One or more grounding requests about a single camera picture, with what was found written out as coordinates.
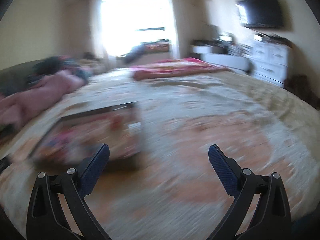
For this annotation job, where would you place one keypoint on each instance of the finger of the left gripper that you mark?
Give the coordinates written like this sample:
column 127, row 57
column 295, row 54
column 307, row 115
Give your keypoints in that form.
column 4, row 163

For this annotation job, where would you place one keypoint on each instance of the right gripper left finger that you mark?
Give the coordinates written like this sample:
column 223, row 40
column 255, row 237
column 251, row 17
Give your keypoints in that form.
column 46, row 218

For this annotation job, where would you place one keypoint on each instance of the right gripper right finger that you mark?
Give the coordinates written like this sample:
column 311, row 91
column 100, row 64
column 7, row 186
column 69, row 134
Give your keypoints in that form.
column 272, row 217

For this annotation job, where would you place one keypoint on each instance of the pink quilt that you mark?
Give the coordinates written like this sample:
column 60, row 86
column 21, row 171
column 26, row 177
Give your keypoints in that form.
column 19, row 108

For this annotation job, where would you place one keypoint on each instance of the dark cardboard box tray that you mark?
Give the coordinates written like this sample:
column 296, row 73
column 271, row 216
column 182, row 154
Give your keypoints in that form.
column 78, row 136

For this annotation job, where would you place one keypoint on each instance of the green padded headboard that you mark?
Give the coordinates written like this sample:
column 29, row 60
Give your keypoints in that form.
column 14, row 78

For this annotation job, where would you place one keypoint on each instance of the dark floral duvet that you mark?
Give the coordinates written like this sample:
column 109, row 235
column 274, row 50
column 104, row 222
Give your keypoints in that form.
column 53, row 64

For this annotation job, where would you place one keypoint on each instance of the cream peach bedspread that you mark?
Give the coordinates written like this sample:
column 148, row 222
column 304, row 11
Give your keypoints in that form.
column 175, row 193

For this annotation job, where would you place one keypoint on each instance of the brown fuzzy item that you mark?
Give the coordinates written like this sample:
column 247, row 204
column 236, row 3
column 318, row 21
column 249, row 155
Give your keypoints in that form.
column 300, row 86

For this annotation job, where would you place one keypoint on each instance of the white drawer cabinet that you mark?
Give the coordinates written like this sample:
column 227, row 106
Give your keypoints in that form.
column 271, row 62

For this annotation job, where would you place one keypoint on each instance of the white low desk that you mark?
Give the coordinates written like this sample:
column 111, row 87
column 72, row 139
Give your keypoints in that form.
column 214, row 55

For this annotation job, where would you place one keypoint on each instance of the dark clothes on sill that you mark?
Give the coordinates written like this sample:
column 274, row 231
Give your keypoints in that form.
column 135, row 53

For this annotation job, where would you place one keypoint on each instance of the pink folded blanket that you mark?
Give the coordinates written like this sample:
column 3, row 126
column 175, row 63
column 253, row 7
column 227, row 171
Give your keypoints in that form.
column 174, row 68

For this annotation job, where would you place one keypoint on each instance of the white right curtain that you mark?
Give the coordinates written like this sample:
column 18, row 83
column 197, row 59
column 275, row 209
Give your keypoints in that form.
column 179, row 28

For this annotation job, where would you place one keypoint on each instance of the window with teal frame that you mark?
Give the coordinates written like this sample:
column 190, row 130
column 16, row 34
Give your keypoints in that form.
column 129, row 23

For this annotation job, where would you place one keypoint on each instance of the black wall television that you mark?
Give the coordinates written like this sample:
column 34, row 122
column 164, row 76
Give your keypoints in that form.
column 260, row 13

